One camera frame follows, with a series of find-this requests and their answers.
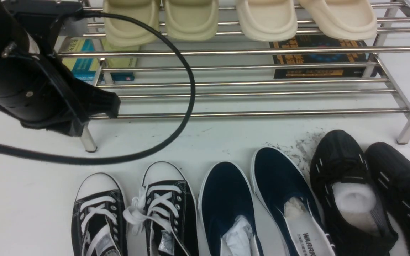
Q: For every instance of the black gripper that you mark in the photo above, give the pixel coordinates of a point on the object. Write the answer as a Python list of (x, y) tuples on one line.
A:
[(36, 88)]

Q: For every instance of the black knit sneaker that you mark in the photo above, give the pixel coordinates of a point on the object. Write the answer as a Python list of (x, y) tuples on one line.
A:
[(390, 171), (354, 214)]

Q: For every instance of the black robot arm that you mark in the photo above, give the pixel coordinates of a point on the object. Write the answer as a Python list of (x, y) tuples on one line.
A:
[(36, 88)]

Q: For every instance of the stainless steel shoe rack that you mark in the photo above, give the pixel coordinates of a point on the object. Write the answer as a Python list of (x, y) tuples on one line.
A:
[(235, 78)]

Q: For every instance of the blue yellow book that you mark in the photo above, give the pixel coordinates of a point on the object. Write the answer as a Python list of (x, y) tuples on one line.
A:
[(85, 68)]

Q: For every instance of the olive green slipper, far left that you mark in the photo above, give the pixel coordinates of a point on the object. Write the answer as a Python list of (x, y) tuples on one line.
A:
[(125, 34)]

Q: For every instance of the olive green slipper, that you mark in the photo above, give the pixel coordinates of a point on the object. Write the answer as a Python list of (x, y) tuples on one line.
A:
[(191, 20), (125, 34)]

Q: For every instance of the black white canvas sneaker left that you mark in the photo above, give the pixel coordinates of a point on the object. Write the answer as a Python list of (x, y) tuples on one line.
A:
[(98, 227)]

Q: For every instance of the black white canvas sneaker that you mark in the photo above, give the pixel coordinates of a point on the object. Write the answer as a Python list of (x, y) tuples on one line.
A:
[(165, 210), (98, 227)]

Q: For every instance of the black white canvas sneaker right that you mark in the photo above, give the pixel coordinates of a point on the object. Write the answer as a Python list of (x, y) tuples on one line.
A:
[(165, 210)]

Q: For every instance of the navy slip-on shoe left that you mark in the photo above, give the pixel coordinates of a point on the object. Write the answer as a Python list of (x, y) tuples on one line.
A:
[(227, 213)]

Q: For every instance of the navy slip-on shoe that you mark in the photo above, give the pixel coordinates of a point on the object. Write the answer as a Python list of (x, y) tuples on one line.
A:
[(282, 189), (227, 213)]

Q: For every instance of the cream slipper, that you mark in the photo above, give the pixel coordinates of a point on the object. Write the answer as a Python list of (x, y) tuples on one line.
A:
[(267, 20), (343, 19)]

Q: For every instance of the navy slip-on shoe right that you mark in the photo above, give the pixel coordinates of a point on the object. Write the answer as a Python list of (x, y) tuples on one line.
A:
[(282, 189)]

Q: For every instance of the black orange book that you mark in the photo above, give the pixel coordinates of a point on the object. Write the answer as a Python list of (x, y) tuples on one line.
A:
[(332, 65)]

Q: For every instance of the cream slipper, far right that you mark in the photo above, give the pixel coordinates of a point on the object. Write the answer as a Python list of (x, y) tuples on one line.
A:
[(343, 19)]

